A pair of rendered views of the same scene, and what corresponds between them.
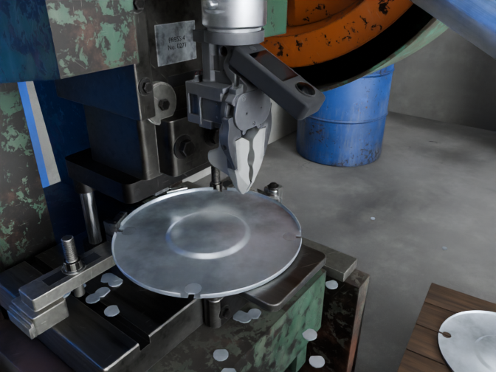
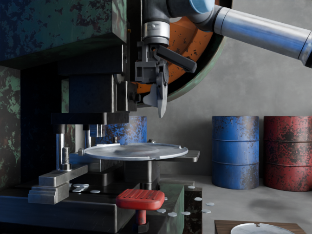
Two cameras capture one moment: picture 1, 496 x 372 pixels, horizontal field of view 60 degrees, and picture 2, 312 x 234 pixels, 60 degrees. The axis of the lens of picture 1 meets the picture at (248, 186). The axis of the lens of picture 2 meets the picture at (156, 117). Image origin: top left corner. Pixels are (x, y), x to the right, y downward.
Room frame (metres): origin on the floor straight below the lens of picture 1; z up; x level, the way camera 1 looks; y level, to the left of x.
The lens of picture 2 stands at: (-0.15, 0.34, 0.88)
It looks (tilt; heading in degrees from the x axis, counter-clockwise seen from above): 0 degrees down; 335
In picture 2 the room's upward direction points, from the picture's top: straight up
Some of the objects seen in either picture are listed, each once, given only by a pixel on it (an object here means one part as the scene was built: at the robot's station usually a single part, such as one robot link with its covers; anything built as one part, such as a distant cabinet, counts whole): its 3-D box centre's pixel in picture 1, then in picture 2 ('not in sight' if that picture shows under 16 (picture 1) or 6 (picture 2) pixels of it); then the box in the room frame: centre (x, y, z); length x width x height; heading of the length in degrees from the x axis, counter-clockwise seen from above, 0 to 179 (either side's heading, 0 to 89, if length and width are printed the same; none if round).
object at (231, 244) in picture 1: (208, 232); (136, 150); (0.57, 0.06, 0.79); 0.29 x 0.29 x 0.01
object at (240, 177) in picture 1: (226, 162); (153, 100); (0.53, 0.03, 0.92); 0.06 x 0.03 x 0.09; 52
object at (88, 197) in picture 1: (88, 205); (60, 144); (0.62, 0.26, 0.81); 0.02 x 0.02 x 0.14
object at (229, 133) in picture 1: (235, 134); (160, 83); (0.51, 0.02, 0.97); 0.05 x 0.02 x 0.09; 142
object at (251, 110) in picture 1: (229, 80); (153, 63); (0.54, 0.02, 1.03); 0.09 x 0.08 x 0.12; 52
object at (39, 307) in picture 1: (68, 269); (63, 170); (0.51, 0.26, 0.76); 0.17 x 0.06 x 0.10; 142
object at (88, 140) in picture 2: not in sight; (88, 139); (0.75, 0.16, 0.81); 0.02 x 0.02 x 0.14
